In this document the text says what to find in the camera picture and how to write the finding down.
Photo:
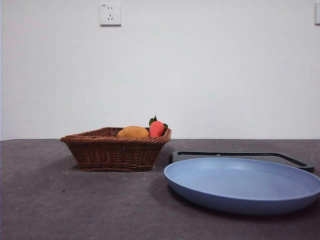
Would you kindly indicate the blue round plate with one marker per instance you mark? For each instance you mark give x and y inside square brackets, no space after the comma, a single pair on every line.
[237,180]

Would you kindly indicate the red-orange carrot with leaves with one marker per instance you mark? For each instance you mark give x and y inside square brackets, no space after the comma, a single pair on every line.
[156,128]

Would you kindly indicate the yellow-orange mango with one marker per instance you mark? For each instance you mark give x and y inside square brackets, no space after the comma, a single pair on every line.
[132,132]

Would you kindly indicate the brown wicker basket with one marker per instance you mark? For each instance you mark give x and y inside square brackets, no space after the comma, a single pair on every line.
[112,155]

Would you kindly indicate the black rectangular tray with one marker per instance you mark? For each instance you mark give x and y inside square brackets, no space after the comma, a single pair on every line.
[270,156]

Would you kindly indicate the white wall socket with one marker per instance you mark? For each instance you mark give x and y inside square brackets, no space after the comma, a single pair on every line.
[111,15]

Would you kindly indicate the white wall plate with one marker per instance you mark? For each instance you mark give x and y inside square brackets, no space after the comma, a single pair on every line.
[317,13]

